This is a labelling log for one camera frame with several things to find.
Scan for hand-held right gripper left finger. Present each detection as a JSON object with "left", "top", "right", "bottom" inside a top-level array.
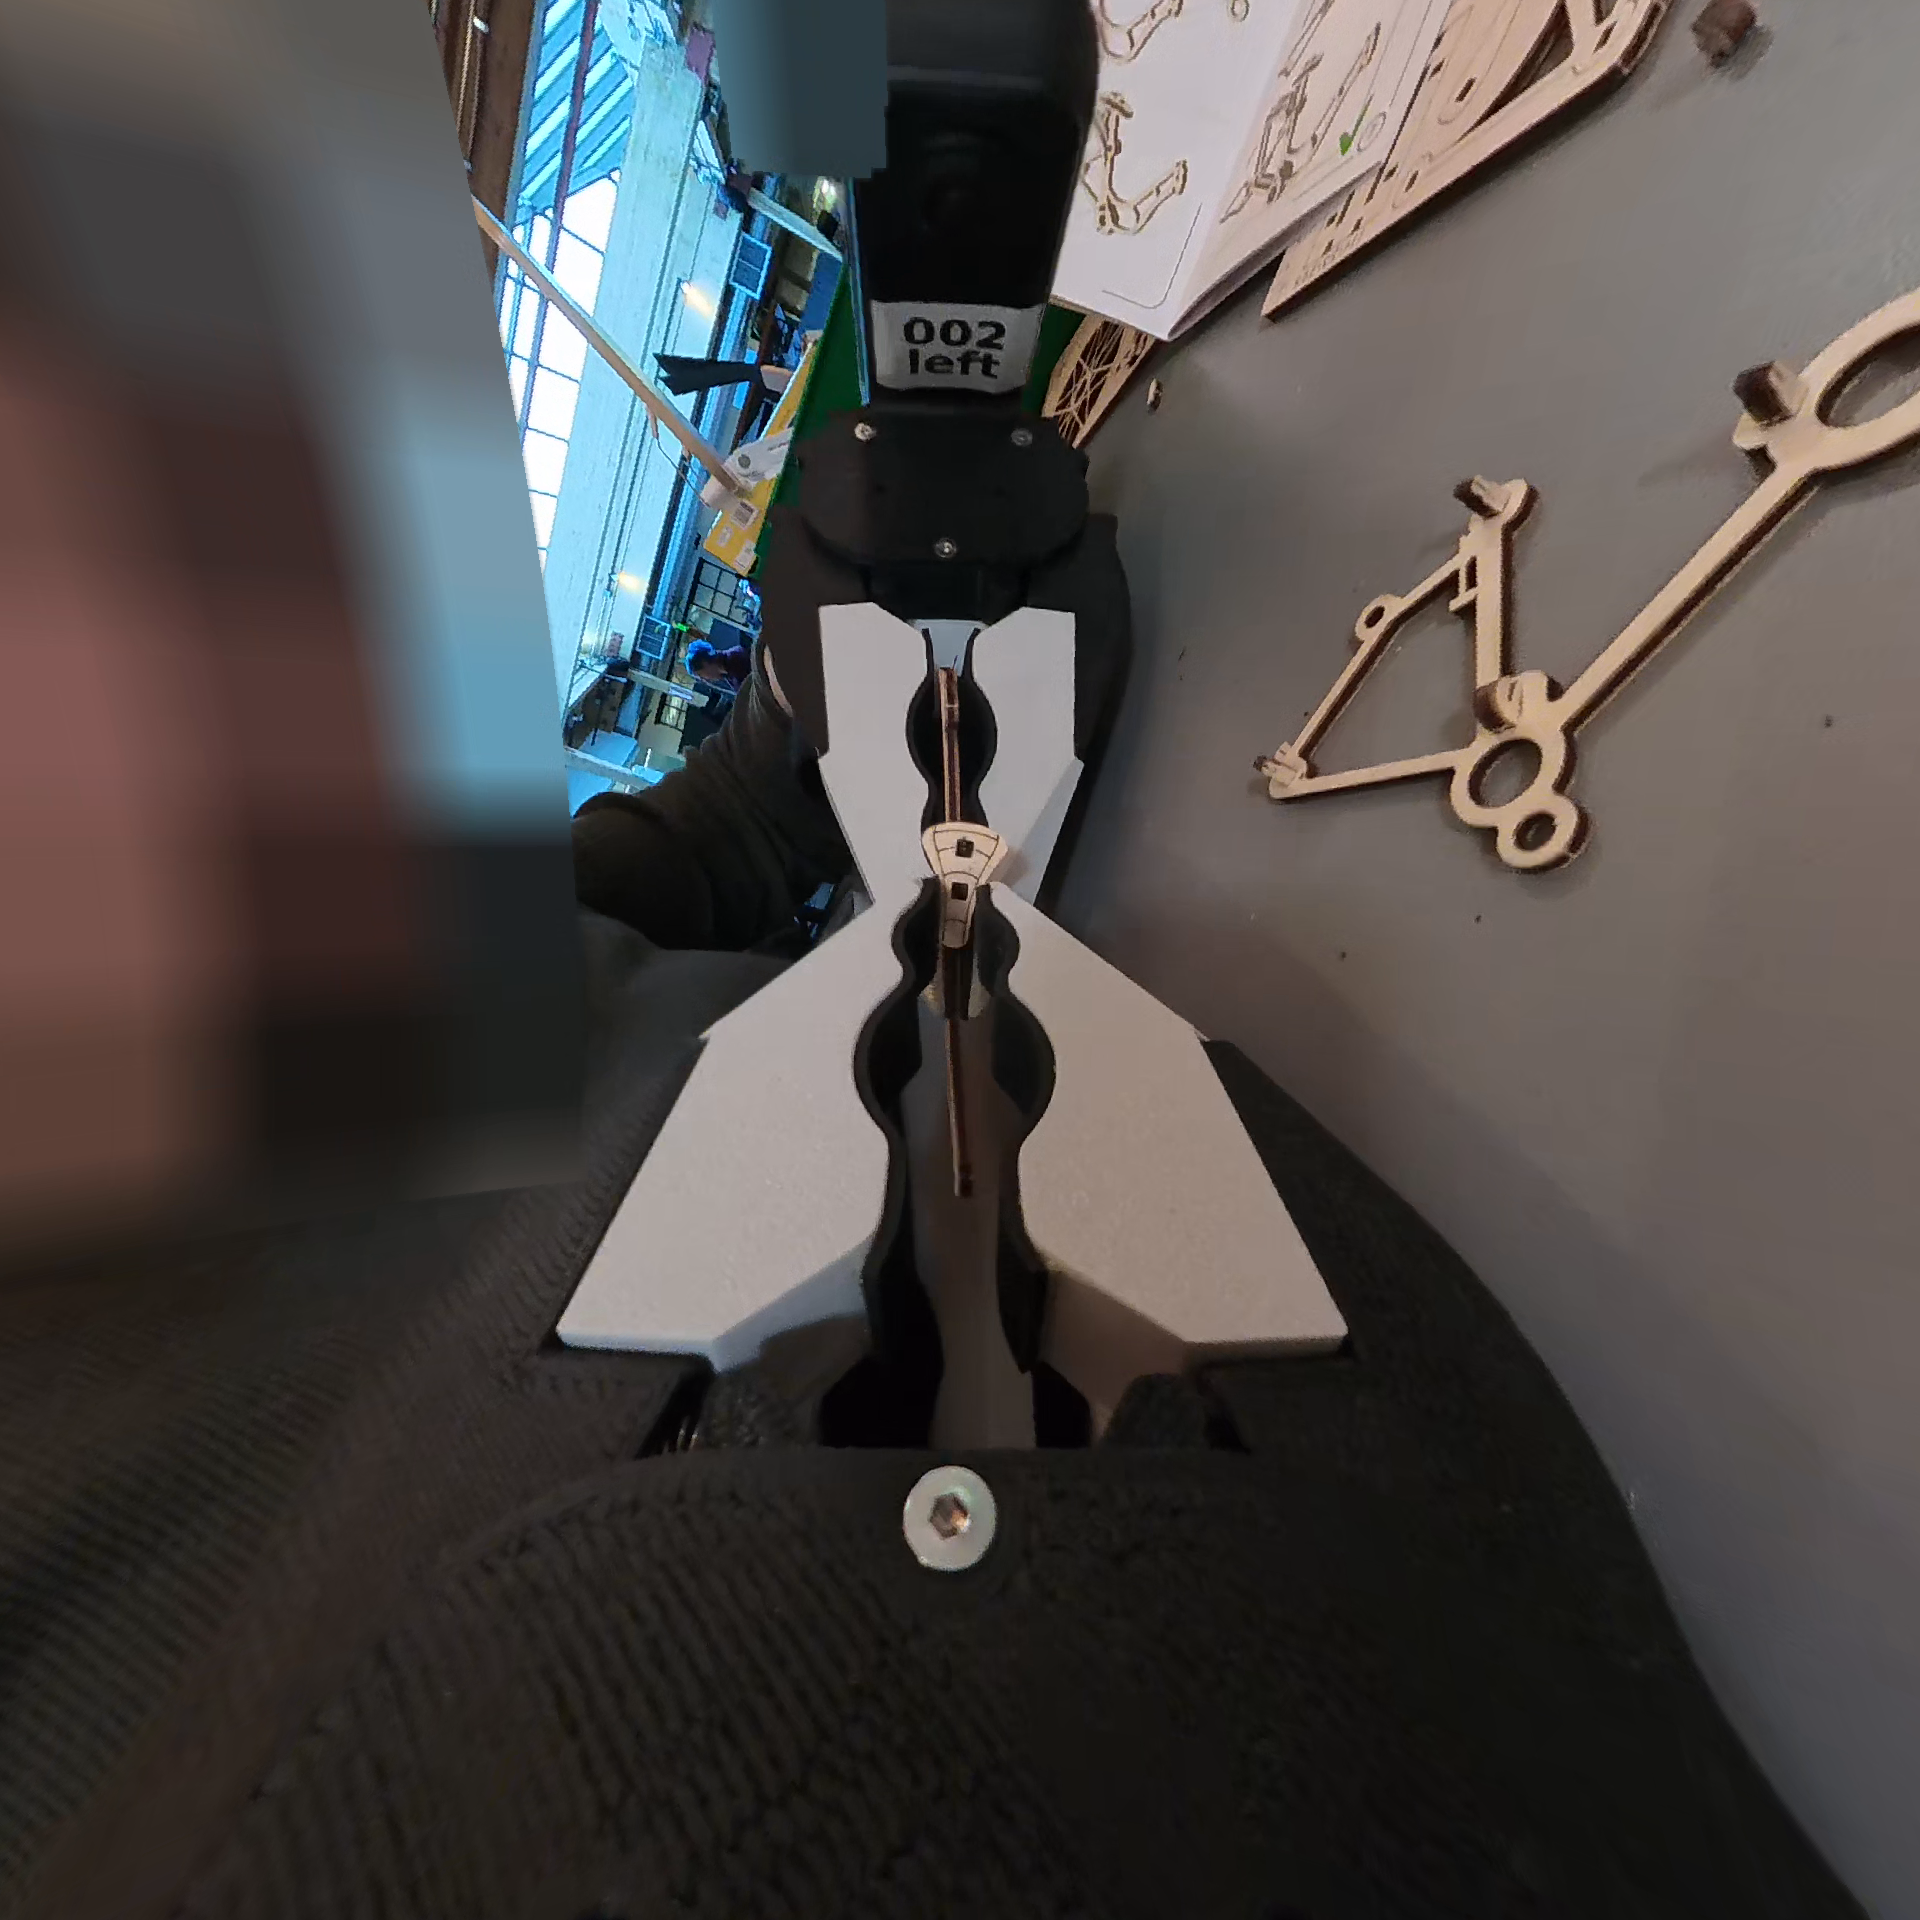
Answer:
[{"left": 556, "top": 882, "right": 940, "bottom": 1412}]

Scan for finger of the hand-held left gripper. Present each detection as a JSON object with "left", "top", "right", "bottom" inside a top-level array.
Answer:
[
  {"left": 809, "top": 598, "right": 952, "bottom": 910},
  {"left": 961, "top": 603, "right": 1092, "bottom": 903}
]

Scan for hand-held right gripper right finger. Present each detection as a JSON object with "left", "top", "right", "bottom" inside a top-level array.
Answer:
[{"left": 972, "top": 882, "right": 1354, "bottom": 1434}]

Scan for long wooden model strut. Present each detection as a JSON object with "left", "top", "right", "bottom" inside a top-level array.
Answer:
[{"left": 931, "top": 667, "right": 981, "bottom": 1203}]

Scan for wooden bicycle frame assembly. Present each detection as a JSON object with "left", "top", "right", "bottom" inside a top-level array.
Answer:
[{"left": 1257, "top": 293, "right": 1920, "bottom": 876}]

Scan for person's left forearm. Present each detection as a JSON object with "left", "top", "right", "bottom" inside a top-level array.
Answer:
[{"left": 570, "top": 675, "right": 880, "bottom": 954}]

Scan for wooden wheel parts sheet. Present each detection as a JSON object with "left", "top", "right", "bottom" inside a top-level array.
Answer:
[{"left": 1040, "top": 307, "right": 1161, "bottom": 449}]

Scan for white instruction booklet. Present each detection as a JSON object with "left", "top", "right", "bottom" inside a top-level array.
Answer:
[{"left": 1049, "top": 0, "right": 1466, "bottom": 346}]

